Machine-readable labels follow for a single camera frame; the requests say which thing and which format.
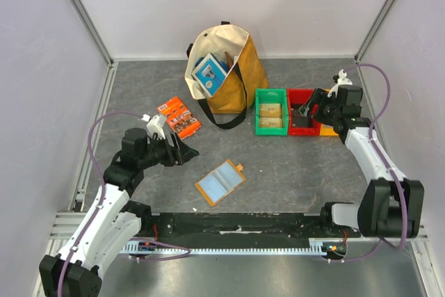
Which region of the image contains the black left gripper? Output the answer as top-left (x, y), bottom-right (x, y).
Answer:
top-left (138, 131), bottom-right (199, 169)

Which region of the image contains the mustard leather card holder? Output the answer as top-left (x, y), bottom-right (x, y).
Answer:
top-left (195, 159), bottom-right (246, 207)

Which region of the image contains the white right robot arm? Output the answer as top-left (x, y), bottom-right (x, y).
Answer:
top-left (298, 85), bottom-right (424, 239)

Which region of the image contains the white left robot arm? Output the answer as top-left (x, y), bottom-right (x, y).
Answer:
top-left (39, 128), bottom-right (199, 296)

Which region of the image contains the black VIP card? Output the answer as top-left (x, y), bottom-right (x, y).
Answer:
top-left (291, 104), bottom-right (314, 128)

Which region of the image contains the gold VIP card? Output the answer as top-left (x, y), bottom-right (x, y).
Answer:
top-left (259, 117), bottom-right (283, 128)

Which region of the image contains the yellow plastic bin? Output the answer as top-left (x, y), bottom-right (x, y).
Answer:
top-left (314, 85), bottom-right (360, 136)

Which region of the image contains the orange screw assortment box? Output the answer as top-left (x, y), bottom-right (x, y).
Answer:
top-left (156, 97), bottom-right (201, 140)

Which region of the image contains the red plastic bin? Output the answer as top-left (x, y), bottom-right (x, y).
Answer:
top-left (286, 88), bottom-right (321, 136)

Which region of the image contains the blue razor package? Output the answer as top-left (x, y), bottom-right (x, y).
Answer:
top-left (191, 53), bottom-right (229, 97)

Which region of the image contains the green plastic bin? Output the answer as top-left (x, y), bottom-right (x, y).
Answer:
top-left (255, 88), bottom-right (289, 136)

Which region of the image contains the tan canvas tote bag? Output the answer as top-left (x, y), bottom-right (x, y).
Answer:
top-left (184, 21), bottom-right (269, 129)

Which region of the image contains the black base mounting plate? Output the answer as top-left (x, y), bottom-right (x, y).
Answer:
top-left (136, 213), bottom-right (360, 241)

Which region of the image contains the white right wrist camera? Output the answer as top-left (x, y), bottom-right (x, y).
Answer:
top-left (327, 70), bottom-right (353, 97)

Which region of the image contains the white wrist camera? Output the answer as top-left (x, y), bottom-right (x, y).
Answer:
top-left (327, 70), bottom-right (353, 97)
top-left (141, 114), bottom-right (166, 140)

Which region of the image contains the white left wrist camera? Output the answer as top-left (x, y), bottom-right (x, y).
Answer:
top-left (141, 114), bottom-right (166, 140)

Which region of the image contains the grey slotted cable duct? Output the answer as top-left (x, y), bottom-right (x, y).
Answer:
top-left (119, 239), bottom-right (346, 257)

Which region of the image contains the aluminium corner frame post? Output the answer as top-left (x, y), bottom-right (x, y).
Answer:
top-left (354, 0), bottom-right (397, 63)

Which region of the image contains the left aluminium frame post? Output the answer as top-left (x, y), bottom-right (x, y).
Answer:
top-left (70, 0), bottom-right (114, 67)

